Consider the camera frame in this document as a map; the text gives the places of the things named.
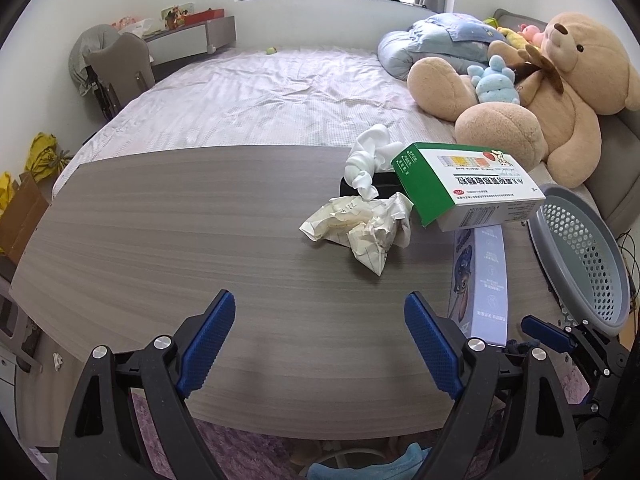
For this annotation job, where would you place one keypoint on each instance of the knotted white cloth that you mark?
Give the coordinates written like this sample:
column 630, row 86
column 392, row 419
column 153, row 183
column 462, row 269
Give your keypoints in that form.
column 365, row 160

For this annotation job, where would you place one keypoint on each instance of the yellow bag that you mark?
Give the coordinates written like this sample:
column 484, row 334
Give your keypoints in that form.
column 45, row 155
column 6, row 192

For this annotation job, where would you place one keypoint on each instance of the small blue plush toy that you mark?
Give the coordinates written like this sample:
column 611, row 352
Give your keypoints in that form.
column 492, row 85

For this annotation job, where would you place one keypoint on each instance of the bed with pale sheet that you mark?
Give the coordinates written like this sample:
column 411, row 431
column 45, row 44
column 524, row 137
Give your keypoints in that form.
column 250, row 100

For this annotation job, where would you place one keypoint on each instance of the light blue pillow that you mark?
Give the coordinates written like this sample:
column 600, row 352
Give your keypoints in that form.
column 425, row 40

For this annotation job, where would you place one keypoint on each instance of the grey chair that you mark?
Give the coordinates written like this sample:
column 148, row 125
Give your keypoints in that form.
column 122, row 67

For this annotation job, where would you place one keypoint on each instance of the blue cloth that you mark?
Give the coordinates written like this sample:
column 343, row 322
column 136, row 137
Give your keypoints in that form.
column 350, row 470

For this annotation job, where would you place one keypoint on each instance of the pink plush toy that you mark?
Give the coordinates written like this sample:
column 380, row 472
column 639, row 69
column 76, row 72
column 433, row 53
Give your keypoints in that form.
column 531, row 34

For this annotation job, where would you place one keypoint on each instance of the grey perforated basket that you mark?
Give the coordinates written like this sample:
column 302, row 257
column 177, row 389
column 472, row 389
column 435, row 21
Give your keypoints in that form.
column 547, row 255

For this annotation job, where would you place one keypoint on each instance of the large tan teddy bear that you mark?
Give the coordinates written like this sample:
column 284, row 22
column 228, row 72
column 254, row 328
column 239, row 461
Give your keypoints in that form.
column 565, row 125

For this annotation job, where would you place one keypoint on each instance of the grey cloth on chair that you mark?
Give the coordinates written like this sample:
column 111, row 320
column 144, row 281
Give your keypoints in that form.
column 85, row 47

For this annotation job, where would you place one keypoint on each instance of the green white medicine box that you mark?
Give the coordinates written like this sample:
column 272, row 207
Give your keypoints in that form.
column 475, row 195

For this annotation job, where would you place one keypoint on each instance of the cartoon picture board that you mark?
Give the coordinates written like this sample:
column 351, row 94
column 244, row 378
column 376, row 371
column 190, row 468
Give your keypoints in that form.
column 175, row 16

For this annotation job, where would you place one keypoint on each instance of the brown cardboard box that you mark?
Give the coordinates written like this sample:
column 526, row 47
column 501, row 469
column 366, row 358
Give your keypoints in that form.
column 22, row 220

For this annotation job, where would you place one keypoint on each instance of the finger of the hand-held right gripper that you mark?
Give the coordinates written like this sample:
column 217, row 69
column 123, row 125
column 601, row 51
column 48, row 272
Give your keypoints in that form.
column 547, row 334

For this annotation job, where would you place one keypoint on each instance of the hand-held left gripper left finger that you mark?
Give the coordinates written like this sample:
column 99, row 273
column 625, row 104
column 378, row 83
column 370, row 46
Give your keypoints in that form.
column 210, row 345

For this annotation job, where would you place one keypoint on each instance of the crumpled cream paper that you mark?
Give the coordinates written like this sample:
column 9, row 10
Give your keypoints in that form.
column 380, row 240
column 330, row 220

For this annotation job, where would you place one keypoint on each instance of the yellow plush toy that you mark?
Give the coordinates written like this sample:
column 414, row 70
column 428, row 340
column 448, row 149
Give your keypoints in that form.
column 512, row 36

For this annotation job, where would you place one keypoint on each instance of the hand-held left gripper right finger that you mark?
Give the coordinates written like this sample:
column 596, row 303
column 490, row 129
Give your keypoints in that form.
column 432, row 345

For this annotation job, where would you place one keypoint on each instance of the pale box with cartoon print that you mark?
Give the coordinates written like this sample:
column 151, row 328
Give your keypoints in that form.
column 487, row 285

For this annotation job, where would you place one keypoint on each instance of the purple rug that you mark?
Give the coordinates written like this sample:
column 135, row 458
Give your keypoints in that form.
column 240, row 450

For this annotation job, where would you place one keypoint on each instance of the red box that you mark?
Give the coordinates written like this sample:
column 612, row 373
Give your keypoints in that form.
column 207, row 15

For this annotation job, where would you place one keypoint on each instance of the clear plastic bag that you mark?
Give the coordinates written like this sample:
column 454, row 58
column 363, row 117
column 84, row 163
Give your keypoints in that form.
column 132, row 25

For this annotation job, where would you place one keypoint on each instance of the black box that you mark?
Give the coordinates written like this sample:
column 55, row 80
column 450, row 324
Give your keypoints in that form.
column 387, row 183

